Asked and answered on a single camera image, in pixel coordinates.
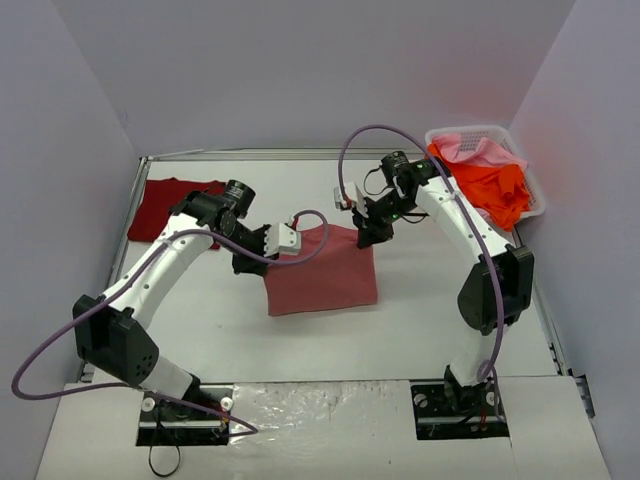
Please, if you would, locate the salmon pink t-shirt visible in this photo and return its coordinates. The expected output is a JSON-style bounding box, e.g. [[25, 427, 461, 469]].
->
[[264, 224, 378, 317]]

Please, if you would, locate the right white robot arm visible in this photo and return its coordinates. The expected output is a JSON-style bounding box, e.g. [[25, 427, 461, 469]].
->
[[335, 151, 534, 413]]

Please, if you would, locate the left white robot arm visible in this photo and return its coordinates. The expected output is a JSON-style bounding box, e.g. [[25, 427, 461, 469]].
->
[[72, 180, 268, 418]]

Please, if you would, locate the folded dark red t-shirt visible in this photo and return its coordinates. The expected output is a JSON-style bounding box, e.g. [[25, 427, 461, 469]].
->
[[127, 177, 226, 243]]

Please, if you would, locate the white plastic basket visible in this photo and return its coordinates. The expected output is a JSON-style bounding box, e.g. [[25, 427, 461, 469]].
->
[[424, 124, 547, 231]]

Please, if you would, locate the orange t-shirt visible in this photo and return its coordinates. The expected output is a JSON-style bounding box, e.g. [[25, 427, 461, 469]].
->
[[428, 143, 530, 232]]

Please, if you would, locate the light pink t-shirt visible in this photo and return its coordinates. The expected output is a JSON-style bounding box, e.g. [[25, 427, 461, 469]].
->
[[431, 133, 528, 172]]

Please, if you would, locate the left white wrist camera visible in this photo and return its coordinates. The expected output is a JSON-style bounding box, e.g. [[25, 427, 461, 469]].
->
[[264, 223, 302, 257]]

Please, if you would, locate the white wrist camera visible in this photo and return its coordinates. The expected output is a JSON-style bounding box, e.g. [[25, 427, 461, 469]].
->
[[264, 223, 302, 257], [333, 182, 368, 218]]

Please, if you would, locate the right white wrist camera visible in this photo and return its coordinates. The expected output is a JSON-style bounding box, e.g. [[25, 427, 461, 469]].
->
[[333, 182, 368, 218]]

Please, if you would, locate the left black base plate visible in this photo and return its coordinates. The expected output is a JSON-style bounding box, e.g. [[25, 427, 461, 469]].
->
[[136, 385, 235, 446]]

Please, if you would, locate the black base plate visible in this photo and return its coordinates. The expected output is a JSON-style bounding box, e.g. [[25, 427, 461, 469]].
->
[[136, 385, 235, 446], [410, 380, 509, 441]]

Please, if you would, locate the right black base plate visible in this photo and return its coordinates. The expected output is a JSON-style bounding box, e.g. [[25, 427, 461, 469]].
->
[[410, 380, 509, 441]]

